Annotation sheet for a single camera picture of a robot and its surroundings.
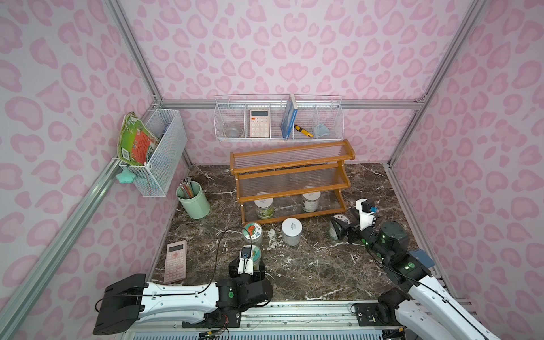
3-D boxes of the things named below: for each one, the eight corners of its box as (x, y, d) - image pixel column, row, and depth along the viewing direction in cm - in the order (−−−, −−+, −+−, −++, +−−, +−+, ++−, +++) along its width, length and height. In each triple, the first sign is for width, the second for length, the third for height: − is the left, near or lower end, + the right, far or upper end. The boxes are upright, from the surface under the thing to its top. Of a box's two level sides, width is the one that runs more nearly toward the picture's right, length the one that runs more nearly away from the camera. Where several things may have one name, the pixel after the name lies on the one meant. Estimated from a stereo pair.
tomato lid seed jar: (244, 248, 90) (241, 240, 84) (246, 231, 95) (243, 222, 89) (262, 248, 90) (260, 240, 84) (263, 231, 95) (262, 222, 89)
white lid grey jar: (281, 245, 92) (281, 235, 84) (281, 229, 97) (281, 217, 89) (300, 245, 92) (302, 235, 84) (299, 229, 97) (301, 217, 89)
